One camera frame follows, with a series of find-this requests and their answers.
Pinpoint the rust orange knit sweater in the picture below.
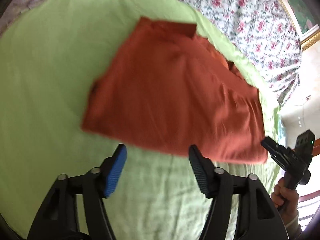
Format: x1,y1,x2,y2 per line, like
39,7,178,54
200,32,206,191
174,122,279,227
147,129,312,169
82,17,267,164

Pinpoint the person's right hand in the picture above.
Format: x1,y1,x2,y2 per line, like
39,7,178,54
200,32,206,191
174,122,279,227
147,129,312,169
271,177,299,224

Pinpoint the light green bed sheet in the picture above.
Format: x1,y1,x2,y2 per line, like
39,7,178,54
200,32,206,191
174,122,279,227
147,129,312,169
1,0,278,239

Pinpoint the gold framed picture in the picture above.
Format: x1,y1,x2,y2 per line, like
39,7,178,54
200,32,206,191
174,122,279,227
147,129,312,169
278,0,319,53

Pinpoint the floral white pink bedspread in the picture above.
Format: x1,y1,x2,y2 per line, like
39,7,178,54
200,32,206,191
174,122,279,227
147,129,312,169
178,0,302,106

